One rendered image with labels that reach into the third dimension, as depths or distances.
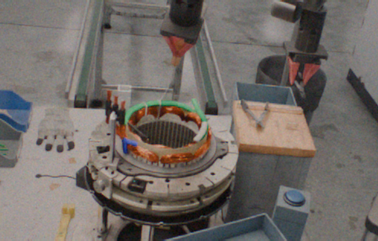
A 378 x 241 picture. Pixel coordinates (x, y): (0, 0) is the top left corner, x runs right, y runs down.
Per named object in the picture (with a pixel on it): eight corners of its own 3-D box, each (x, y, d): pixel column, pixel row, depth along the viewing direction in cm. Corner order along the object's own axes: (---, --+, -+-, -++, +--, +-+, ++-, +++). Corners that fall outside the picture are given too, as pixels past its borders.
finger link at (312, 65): (281, 76, 131) (289, 43, 126) (309, 78, 132) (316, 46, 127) (286, 89, 125) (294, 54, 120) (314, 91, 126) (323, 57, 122)
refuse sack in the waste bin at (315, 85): (241, 104, 307) (251, 52, 290) (302, 107, 316) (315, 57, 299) (253, 142, 274) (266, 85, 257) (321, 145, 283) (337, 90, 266)
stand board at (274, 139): (232, 107, 140) (233, 100, 138) (299, 114, 143) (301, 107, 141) (238, 151, 122) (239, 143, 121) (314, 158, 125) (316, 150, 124)
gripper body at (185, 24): (158, 36, 90) (162, 5, 85) (173, 1, 97) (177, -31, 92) (193, 46, 91) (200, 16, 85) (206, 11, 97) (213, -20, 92)
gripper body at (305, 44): (281, 47, 126) (287, 19, 123) (321, 51, 128) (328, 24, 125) (286, 58, 121) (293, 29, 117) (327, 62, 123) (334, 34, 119)
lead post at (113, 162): (107, 169, 100) (109, 120, 95) (110, 161, 103) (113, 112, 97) (116, 171, 100) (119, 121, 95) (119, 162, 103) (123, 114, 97)
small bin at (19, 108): (33, 110, 168) (33, 90, 164) (27, 134, 156) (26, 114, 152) (-21, 108, 164) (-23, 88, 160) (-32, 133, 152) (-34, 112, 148)
